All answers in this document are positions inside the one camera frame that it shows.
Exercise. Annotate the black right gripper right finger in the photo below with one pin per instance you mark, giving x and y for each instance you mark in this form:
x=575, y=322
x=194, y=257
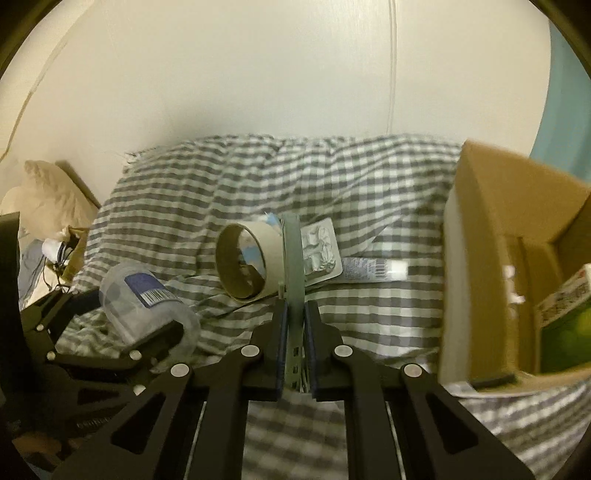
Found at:
x=400, y=422

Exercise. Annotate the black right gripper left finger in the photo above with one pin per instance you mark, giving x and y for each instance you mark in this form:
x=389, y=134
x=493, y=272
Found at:
x=189, y=423

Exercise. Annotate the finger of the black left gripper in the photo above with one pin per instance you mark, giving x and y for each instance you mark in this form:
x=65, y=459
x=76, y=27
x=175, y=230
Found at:
x=145, y=353
x=52, y=313

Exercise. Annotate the clear plastic bottle blue label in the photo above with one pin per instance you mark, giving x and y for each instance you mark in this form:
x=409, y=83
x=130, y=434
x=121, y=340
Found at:
x=137, y=304

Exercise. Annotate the beige tape roll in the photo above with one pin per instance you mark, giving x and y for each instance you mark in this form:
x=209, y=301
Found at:
x=249, y=260

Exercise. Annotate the grey-green strip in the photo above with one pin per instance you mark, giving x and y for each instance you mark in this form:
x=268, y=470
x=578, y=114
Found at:
x=293, y=263

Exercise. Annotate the beige pillow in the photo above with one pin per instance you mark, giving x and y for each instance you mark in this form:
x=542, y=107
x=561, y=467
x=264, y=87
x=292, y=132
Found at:
x=48, y=202

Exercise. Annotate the green white medicine box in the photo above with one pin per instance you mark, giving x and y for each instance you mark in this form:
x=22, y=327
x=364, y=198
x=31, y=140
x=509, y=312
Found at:
x=564, y=318

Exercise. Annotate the grey white tube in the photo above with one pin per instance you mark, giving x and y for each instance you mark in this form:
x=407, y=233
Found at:
x=356, y=270

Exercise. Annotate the silver blister pack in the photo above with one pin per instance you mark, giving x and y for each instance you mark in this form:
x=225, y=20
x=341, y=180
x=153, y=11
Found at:
x=322, y=260

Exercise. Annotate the brown cardboard box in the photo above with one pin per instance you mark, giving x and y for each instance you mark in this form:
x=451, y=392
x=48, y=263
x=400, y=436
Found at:
x=515, y=230

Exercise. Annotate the teal curtain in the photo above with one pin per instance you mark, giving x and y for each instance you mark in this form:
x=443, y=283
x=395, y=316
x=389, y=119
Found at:
x=563, y=138

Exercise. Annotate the bedside clutter with cables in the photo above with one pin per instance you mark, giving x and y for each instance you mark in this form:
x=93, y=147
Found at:
x=46, y=265

